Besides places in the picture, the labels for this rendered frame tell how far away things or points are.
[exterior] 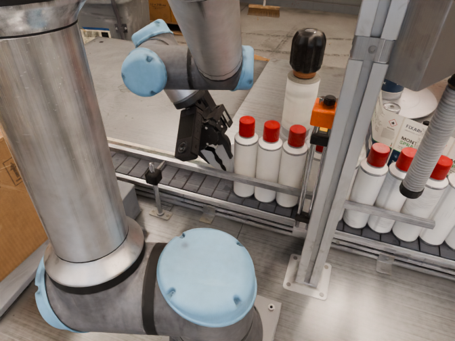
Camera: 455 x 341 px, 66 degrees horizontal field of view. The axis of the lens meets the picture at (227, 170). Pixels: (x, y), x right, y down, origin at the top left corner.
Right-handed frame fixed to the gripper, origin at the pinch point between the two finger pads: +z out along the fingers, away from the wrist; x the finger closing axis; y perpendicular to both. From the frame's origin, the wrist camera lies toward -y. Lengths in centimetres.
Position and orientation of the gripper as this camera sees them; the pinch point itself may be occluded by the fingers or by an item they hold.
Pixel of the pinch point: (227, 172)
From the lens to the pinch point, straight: 81.4
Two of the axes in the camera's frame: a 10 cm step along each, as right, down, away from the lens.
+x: -8.2, 1.8, 5.5
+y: 3.4, -6.2, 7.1
